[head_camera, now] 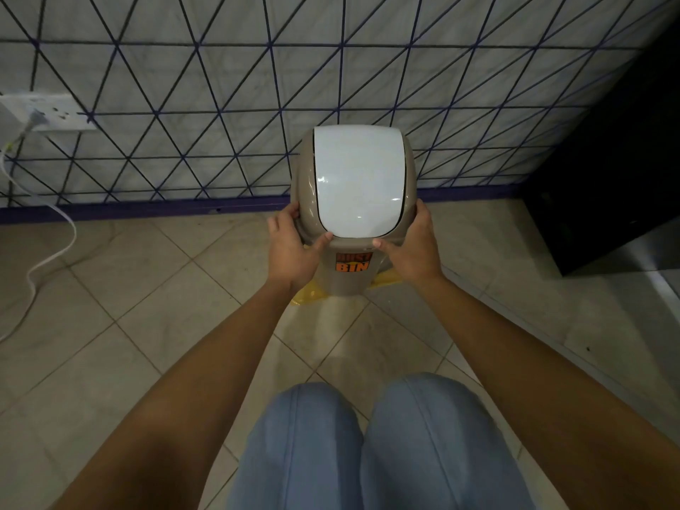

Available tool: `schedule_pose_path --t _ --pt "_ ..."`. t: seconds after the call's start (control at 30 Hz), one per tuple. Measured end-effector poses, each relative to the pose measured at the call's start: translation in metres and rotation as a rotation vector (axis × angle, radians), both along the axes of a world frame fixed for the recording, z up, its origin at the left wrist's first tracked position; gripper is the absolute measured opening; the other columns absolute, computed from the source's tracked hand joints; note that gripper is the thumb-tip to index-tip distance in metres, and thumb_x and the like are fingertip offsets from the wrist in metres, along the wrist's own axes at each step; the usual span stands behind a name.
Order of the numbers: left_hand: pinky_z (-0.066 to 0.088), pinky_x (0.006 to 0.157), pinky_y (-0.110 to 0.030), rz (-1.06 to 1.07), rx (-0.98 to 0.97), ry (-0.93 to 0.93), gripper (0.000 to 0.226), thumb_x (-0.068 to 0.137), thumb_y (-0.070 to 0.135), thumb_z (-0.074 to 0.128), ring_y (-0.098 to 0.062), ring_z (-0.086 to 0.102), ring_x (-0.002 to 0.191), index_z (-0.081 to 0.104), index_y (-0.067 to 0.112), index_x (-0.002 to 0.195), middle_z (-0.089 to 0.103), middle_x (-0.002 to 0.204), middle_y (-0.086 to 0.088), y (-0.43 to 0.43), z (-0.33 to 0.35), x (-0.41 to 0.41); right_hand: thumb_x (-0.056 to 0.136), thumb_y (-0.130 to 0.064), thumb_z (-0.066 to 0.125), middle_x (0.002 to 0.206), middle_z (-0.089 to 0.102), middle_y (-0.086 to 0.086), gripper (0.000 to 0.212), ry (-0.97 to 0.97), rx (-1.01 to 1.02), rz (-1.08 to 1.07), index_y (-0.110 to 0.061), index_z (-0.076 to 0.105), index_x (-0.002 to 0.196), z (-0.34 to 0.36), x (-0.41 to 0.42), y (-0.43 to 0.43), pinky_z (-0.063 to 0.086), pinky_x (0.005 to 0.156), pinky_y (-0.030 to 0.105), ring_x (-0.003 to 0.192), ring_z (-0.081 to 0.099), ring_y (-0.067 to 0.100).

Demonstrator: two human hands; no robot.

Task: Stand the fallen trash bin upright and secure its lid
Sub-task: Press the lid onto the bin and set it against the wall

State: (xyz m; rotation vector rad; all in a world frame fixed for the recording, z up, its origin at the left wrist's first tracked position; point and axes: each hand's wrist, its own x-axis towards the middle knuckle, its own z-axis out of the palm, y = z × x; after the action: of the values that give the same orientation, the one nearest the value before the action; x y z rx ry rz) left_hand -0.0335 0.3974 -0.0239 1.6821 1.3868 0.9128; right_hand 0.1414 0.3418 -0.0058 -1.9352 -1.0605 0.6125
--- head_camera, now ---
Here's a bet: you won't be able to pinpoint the person's left hand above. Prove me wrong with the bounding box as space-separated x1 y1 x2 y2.
266 201 334 294

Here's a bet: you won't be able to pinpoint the person's right hand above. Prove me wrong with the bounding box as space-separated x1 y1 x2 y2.
372 198 445 286

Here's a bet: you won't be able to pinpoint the beige dustbin lid with white flap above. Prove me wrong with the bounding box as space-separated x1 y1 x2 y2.
290 125 418 248

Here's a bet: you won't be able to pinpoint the person's left forearm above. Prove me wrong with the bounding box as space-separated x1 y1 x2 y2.
50 278 298 510

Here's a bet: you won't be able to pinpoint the person's right forearm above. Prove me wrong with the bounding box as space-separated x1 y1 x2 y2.
422 275 680 510

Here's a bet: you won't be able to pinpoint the beige dustbin body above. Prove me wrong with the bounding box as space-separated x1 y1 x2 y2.
314 244 386 298

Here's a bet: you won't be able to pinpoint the yellow plastic bin liner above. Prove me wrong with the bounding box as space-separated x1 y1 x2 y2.
291 271 396 308

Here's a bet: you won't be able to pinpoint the person's legs in blue trousers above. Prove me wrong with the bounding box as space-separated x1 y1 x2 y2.
227 373 537 510

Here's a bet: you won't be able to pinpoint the black cabinet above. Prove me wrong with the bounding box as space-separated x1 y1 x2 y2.
520 26 680 277

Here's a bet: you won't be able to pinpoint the white plug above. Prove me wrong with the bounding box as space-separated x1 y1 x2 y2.
20 109 50 137

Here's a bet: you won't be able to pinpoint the white power cable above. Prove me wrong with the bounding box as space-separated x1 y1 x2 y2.
0 130 78 343

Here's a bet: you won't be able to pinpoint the white wall socket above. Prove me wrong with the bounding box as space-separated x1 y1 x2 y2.
0 92 98 132

